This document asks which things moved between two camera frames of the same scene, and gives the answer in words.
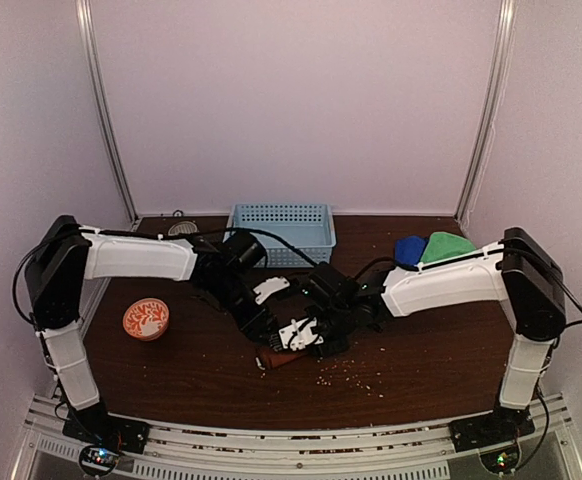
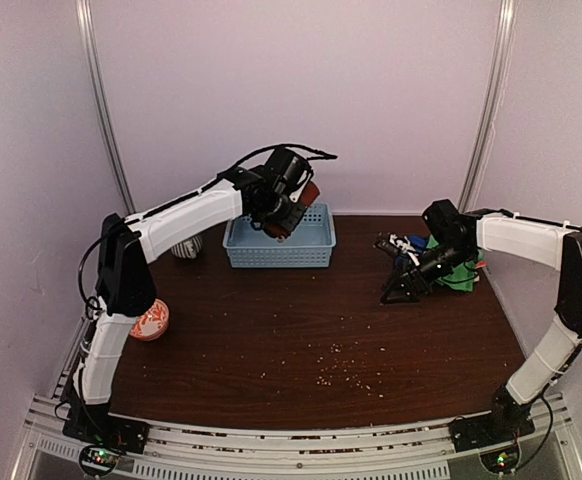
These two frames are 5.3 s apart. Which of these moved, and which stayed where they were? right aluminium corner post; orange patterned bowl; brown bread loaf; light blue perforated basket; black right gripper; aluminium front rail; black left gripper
Moved: black left gripper; brown bread loaf; black right gripper
Stayed: right aluminium corner post; light blue perforated basket; orange patterned bowl; aluminium front rail
